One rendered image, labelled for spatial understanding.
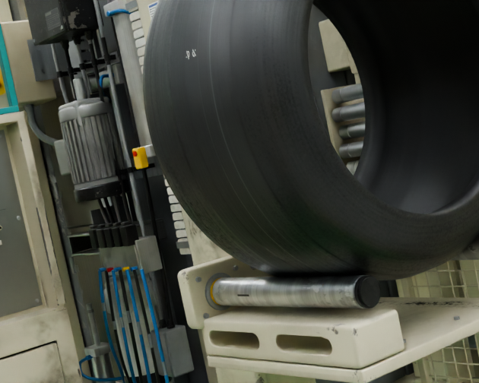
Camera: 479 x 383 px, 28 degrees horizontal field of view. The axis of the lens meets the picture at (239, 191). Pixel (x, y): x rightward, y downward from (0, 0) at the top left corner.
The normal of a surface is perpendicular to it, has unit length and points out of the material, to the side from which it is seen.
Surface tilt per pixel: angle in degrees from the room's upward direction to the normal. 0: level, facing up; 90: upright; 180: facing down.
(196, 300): 90
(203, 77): 82
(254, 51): 80
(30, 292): 90
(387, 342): 90
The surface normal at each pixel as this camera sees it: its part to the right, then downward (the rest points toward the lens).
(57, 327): 0.60, -0.08
